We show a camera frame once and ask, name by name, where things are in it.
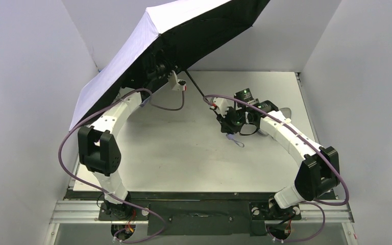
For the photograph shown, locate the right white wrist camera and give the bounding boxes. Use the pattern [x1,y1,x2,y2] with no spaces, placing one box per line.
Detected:
[210,97,230,117]

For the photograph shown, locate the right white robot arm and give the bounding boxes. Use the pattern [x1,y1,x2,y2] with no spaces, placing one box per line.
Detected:
[209,89,340,215]

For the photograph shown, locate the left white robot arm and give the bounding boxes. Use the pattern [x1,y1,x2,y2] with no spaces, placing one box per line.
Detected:
[78,56,186,218]

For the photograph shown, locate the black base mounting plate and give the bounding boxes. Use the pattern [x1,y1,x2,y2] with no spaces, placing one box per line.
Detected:
[65,190,307,240]

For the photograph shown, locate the purple umbrella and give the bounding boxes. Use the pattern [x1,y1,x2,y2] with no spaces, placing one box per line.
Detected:
[70,1,268,127]

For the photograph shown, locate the aluminium frame rail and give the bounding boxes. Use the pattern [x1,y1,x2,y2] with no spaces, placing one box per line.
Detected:
[50,201,353,224]

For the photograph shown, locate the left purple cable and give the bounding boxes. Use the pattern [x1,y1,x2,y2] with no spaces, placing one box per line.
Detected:
[58,88,186,244]

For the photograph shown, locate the purple zippered umbrella case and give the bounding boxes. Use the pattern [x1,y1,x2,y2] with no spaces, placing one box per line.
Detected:
[257,107,292,137]

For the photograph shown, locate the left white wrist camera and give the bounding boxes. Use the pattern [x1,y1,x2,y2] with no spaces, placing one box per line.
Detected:
[167,70,186,92]

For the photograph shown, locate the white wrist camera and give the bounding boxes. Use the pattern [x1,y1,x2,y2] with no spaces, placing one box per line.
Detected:
[167,70,186,92]
[210,97,230,117]

